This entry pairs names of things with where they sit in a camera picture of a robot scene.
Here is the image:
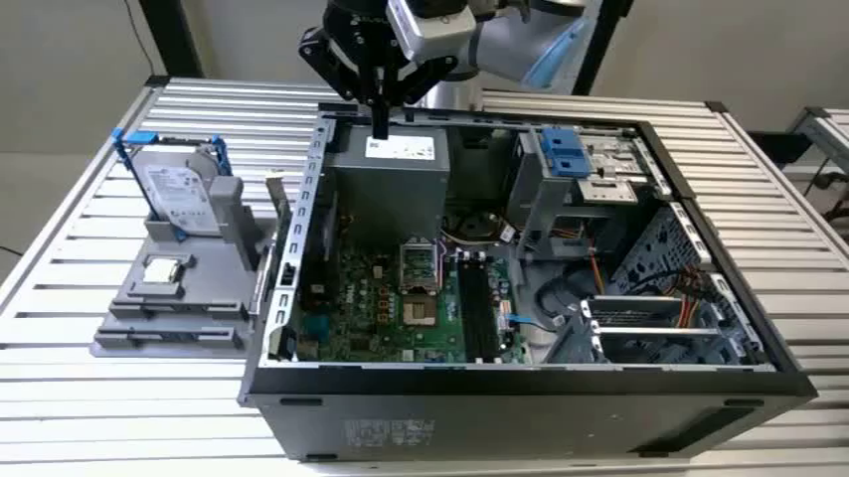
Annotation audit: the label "dark RAM stick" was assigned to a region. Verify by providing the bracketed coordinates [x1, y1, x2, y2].
[97, 328, 237, 345]
[109, 301, 238, 315]

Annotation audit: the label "blue flat data cable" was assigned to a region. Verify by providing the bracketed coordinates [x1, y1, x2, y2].
[505, 312, 552, 330]

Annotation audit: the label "grey metal drive cage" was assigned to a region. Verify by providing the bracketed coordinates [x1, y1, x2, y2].
[509, 126, 661, 254]

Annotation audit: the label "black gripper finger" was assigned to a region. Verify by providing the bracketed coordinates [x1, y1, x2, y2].
[297, 27, 382, 140]
[380, 56, 460, 140]

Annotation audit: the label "coloured front panel wires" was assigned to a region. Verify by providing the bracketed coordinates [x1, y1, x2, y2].
[665, 262, 708, 332]

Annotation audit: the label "graphics card with metal bracket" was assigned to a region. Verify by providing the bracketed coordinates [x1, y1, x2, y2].
[262, 167, 297, 259]

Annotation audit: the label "blue disk carrier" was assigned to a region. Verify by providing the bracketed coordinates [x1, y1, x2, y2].
[109, 127, 230, 244]

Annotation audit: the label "black and grey PC case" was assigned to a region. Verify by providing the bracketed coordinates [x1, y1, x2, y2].
[237, 101, 820, 463]

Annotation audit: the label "blue drive bay latch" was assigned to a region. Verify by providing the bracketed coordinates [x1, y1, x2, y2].
[539, 127, 591, 179]

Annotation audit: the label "metal slat side table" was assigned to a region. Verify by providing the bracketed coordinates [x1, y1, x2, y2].
[784, 104, 849, 173]

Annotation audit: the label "green motherboard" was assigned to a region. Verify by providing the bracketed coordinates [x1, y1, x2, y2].
[294, 238, 531, 364]

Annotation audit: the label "grey parts rack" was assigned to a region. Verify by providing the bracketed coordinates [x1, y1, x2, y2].
[89, 143, 280, 362]

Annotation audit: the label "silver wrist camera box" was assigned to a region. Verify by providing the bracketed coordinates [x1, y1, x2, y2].
[385, 0, 477, 62]

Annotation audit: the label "perforated metal disk bay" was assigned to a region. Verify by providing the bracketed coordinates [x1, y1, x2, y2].
[548, 292, 754, 367]

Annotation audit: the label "silver hard disk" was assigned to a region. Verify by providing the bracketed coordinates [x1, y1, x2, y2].
[130, 148, 224, 238]

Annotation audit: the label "metal socket cover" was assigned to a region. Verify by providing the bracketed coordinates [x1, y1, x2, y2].
[399, 240, 443, 289]

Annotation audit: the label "grey power supply unit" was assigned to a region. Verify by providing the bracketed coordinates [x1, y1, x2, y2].
[322, 123, 452, 244]

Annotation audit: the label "CPU socket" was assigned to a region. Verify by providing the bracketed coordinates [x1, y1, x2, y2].
[400, 287, 440, 327]

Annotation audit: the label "silver CPU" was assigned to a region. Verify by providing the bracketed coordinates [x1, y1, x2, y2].
[142, 256, 180, 283]

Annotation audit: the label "black frame post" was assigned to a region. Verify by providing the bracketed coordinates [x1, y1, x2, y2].
[134, 0, 204, 80]
[569, 0, 631, 96]

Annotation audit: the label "orange red yellow wire bundle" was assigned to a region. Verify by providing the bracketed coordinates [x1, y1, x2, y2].
[555, 226, 605, 297]

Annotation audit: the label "black case fan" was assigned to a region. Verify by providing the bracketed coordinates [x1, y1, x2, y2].
[297, 218, 340, 315]

